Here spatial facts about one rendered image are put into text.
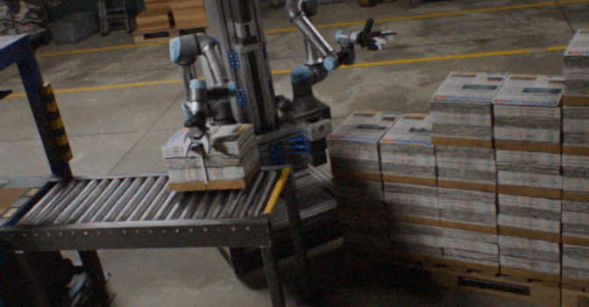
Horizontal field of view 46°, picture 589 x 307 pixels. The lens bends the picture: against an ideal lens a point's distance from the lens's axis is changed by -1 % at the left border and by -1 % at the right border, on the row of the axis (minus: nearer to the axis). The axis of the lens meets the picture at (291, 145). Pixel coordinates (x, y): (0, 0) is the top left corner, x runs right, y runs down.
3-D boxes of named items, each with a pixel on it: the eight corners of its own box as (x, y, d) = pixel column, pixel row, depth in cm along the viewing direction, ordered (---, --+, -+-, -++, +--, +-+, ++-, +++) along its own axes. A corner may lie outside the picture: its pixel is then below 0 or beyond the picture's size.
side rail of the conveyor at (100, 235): (274, 239, 307) (269, 216, 302) (271, 246, 302) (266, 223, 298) (10, 246, 339) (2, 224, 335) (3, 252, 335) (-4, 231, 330)
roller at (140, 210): (170, 182, 361) (167, 174, 359) (134, 231, 319) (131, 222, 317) (160, 183, 362) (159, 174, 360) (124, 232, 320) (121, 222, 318)
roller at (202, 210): (230, 175, 352) (223, 169, 351) (202, 224, 310) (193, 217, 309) (225, 182, 354) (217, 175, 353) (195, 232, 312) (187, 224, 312)
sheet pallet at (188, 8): (233, 18, 1010) (225, -21, 987) (216, 35, 937) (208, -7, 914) (156, 27, 1039) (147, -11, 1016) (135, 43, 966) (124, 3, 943)
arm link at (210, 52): (217, 41, 368) (239, 103, 336) (197, 46, 366) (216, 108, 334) (215, 24, 360) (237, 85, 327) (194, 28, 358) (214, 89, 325)
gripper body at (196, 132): (210, 139, 322) (210, 114, 324) (203, 137, 313) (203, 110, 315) (195, 141, 324) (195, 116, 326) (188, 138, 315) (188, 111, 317)
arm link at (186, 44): (213, 121, 388) (198, 41, 350) (187, 127, 386) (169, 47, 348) (209, 108, 396) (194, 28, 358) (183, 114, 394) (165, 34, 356)
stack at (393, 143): (371, 235, 425) (355, 109, 392) (574, 264, 367) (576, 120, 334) (344, 271, 395) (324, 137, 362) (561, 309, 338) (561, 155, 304)
